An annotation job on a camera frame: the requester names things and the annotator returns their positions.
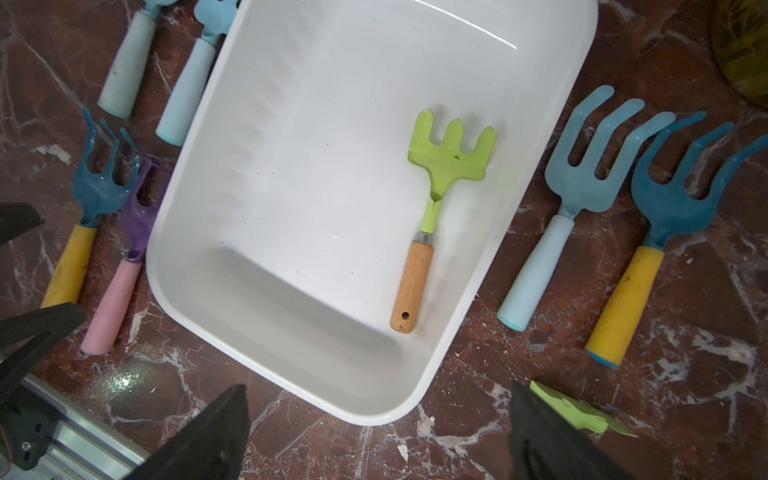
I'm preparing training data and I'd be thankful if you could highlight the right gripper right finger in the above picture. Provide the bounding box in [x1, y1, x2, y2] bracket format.
[509, 383, 633, 479]

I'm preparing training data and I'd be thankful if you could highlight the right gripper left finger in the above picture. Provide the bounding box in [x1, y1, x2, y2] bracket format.
[127, 384, 250, 479]

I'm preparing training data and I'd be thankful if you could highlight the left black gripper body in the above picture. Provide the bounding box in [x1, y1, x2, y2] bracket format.
[1, 202, 86, 404]

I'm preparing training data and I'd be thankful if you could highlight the green rake orange handle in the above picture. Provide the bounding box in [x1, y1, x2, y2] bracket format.
[529, 381, 638, 438]

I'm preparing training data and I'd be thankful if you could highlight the purple rake pink handle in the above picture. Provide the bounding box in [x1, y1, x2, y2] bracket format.
[80, 155, 172, 355]

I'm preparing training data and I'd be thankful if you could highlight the blue rake pink handle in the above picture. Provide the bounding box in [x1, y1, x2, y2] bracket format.
[41, 109, 141, 308]

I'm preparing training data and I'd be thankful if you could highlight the white storage box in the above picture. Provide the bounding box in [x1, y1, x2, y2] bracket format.
[147, 1, 599, 426]

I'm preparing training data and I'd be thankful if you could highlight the teal rake white handle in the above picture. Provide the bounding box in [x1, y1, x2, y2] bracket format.
[98, 0, 175, 119]

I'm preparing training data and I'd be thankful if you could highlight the teal rake light handle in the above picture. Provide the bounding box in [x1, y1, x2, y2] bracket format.
[497, 85, 676, 332]

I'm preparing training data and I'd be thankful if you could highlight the blue rake yellow handle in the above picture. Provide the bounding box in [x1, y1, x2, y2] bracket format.
[585, 111, 767, 368]

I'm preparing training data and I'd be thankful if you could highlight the green rake wooden handle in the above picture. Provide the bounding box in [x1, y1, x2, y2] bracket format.
[390, 109, 497, 334]

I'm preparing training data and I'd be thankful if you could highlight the light blue hand rake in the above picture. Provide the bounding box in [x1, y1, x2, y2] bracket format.
[155, 0, 240, 146]

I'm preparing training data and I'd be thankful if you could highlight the green potted plant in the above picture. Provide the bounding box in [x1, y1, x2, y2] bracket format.
[711, 0, 767, 110]

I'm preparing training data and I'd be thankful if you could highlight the aluminium front rail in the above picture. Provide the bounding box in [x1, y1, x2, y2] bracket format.
[1, 374, 150, 479]

